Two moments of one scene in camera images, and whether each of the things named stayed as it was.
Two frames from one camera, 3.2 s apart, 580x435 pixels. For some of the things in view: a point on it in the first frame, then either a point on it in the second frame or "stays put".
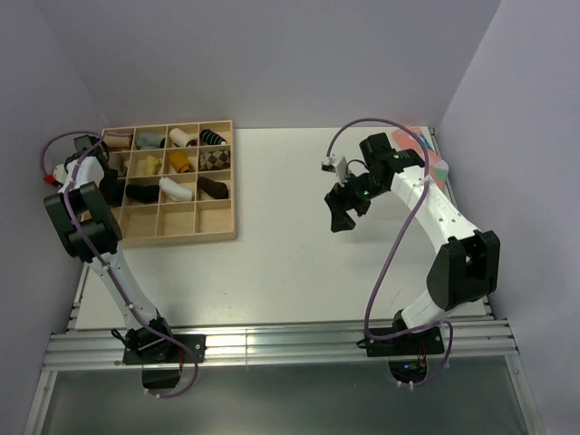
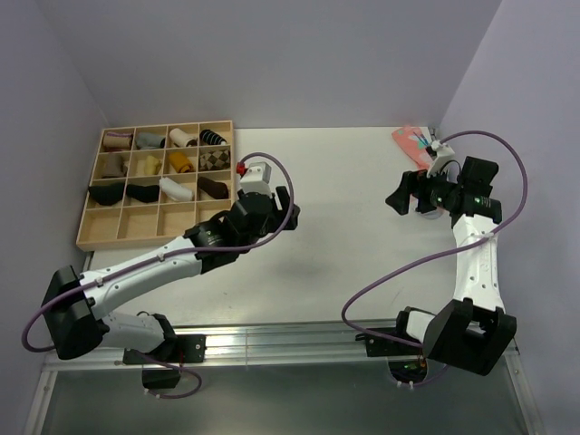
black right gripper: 338,200 to 412,183
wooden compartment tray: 178,182 stays put
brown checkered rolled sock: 215,159 stays put
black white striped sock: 209,137 stays put
